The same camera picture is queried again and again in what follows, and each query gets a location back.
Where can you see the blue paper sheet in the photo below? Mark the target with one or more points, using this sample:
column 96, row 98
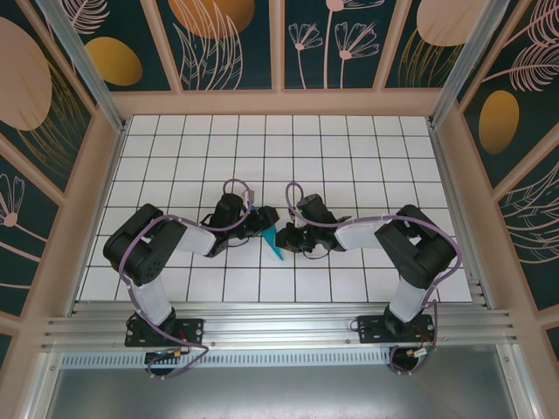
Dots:
column 274, row 244

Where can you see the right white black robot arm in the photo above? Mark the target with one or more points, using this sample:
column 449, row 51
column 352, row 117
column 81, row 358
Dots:
column 408, row 301

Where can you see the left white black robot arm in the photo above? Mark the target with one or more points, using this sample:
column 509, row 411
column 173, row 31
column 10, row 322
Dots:
column 150, row 301

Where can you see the grey metal floor sheet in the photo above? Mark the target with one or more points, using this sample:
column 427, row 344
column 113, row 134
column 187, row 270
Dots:
column 279, row 393

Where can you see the red black power lead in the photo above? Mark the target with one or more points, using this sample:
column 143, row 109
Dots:
column 419, row 351
column 177, row 353

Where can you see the aluminium mounting rail beam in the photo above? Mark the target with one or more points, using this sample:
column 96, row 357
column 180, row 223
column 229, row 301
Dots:
column 279, row 323

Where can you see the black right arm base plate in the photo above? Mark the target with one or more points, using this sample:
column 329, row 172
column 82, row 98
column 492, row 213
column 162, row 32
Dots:
column 371, row 331

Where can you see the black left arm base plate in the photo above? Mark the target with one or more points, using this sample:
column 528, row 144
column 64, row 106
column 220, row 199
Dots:
column 192, row 327

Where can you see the aluminium side rail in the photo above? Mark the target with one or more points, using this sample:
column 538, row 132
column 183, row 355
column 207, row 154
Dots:
column 456, row 218

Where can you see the aluminium frame post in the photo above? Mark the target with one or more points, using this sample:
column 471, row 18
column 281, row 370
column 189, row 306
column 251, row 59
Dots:
column 85, row 65
column 465, row 65

